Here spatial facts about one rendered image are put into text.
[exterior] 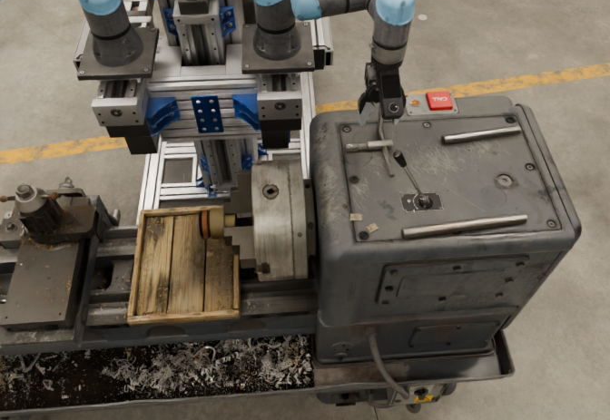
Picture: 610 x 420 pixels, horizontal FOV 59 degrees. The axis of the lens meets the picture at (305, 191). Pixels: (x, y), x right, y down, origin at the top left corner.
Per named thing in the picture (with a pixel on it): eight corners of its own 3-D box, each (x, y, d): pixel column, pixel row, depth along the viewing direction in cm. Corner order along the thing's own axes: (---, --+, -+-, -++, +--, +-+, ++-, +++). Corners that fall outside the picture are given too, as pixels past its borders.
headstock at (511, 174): (487, 176, 179) (527, 89, 147) (534, 312, 151) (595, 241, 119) (307, 187, 176) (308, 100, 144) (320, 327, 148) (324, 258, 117)
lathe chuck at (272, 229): (288, 195, 165) (285, 135, 137) (294, 295, 150) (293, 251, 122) (258, 196, 164) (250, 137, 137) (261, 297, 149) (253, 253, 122)
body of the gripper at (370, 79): (393, 79, 132) (400, 39, 122) (399, 104, 127) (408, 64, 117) (362, 81, 131) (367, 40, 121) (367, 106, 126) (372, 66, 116)
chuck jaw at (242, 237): (267, 223, 139) (269, 260, 131) (269, 235, 143) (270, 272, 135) (223, 226, 139) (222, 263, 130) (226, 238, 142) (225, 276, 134)
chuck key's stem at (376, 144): (346, 154, 133) (392, 150, 134) (347, 148, 132) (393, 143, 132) (344, 148, 135) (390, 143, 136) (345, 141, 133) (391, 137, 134)
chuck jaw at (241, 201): (267, 206, 145) (264, 162, 141) (267, 211, 140) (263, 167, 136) (225, 209, 144) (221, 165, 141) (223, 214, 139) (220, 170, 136)
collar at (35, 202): (49, 187, 144) (45, 180, 142) (44, 212, 140) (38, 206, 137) (19, 189, 144) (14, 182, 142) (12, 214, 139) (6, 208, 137)
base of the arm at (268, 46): (253, 30, 176) (250, 4, 168) (300, 28, 176) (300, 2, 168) (253, 61, 167) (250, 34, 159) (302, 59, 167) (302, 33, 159)
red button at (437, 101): (447, 95, 146) (448, 90, 145) (452, 112, 143) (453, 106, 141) (425, 96, 146) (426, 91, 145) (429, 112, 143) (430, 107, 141)
